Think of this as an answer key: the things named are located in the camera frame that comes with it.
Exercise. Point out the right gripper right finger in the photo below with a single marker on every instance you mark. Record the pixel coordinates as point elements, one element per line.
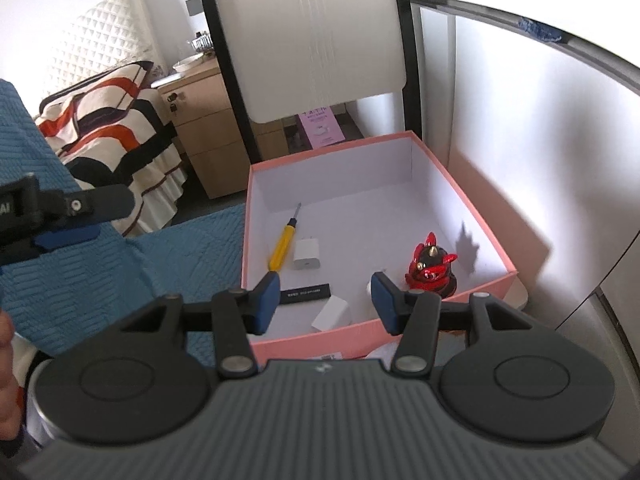
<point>414,318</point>

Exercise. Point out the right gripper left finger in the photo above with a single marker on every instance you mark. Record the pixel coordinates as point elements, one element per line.
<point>237,315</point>

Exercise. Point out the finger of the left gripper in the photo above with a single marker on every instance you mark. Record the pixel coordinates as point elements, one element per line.
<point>99,205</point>
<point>52,240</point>

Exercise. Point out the red devil figurine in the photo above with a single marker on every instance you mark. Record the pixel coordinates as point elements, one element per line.
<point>431,268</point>

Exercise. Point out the black usb stick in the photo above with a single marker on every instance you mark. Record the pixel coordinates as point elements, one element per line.
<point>305,294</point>

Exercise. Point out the yellow handled screwdriver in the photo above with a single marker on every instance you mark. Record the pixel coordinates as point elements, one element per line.
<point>281,249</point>

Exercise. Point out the white plug adapter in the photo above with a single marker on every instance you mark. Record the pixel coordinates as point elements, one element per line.
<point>334,314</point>

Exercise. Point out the white square charger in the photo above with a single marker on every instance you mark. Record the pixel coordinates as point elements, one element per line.
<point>306,254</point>

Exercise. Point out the person left hand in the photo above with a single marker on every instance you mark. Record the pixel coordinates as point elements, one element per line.
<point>10,412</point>

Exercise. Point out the blue textured chair cover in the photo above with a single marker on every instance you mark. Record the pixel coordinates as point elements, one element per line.
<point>62,298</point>

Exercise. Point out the striped bed cover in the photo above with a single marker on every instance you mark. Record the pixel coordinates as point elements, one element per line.
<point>138,151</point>

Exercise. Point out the striped pillow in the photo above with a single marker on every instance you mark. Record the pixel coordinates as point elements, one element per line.
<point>95,105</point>

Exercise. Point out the pink cardboard box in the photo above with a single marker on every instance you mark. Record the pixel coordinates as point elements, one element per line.
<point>367,203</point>

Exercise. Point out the black cabinet key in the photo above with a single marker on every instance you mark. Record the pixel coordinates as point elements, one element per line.
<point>172,100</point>

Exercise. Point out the wooden drawer cabinet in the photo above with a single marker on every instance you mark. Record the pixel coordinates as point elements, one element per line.
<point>207,130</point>

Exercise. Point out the quilted white headboard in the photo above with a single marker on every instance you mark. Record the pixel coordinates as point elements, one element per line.
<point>111,33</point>

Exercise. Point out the pink paper bag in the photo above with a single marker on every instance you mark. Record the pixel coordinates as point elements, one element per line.
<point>321,127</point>

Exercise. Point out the wire basket with clutter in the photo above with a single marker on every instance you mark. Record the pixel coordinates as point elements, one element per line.
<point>200,49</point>

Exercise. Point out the grey wall switch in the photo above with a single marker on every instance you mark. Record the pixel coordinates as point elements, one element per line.
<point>194,7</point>

